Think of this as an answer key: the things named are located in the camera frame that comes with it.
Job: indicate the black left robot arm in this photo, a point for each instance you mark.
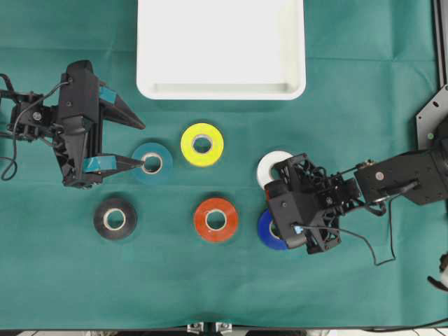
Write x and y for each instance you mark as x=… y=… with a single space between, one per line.
x=30 y=118

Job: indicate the metal table clamp brackets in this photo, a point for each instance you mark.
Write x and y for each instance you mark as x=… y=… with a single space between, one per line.
x=209 y=328

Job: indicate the green tape roll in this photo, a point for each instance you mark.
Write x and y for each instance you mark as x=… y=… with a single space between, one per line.
x=157 y=163

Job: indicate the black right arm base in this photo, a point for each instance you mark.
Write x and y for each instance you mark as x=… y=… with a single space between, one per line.
x=429 y=117

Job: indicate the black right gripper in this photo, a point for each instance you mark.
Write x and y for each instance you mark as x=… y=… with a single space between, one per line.
x=336 y=195

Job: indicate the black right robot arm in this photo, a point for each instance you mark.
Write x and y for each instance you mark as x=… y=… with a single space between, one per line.
x=420 y=176

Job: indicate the dark object at right edge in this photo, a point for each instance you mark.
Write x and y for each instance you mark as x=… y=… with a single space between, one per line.
x=441 y=282

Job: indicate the red tape roll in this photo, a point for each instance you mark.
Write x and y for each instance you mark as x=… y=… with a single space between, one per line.
x=216 y=220

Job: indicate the blue tape roll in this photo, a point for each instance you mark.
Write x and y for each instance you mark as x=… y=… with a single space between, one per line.
x=268 y=233

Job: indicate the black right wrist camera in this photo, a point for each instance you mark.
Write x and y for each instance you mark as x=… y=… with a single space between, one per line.
x=297 y=216

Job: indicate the yellow tape roll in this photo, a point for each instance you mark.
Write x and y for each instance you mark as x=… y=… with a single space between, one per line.
x=202 y=144

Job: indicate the green table cloth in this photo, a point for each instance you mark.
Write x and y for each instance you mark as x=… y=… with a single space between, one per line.
x=371 y=65

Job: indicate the black tape roll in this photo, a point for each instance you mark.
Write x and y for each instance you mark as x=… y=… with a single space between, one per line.
x=115 y=219

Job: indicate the white plastic tray case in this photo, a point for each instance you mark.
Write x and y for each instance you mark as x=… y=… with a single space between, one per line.
x=221 y=50

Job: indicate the white tape roll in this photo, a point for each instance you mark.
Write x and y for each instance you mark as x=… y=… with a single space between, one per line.
x=265 y=166

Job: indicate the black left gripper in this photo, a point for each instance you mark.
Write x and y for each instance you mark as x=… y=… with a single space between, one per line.
x=77 y=139

